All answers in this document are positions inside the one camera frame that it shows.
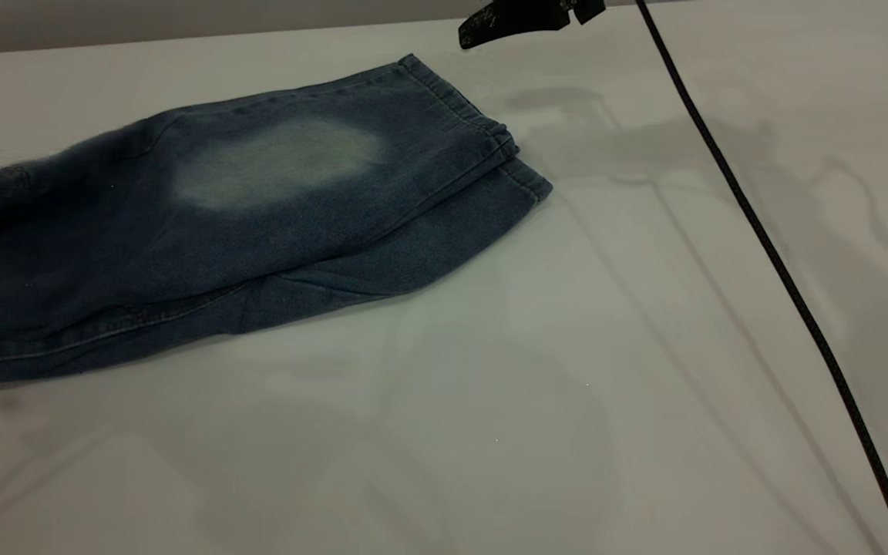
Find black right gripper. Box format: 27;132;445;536
458;0;607;51

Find blue denim jeans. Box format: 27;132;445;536
0;52;554;385

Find black braided cable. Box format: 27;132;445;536
635;0;888;555

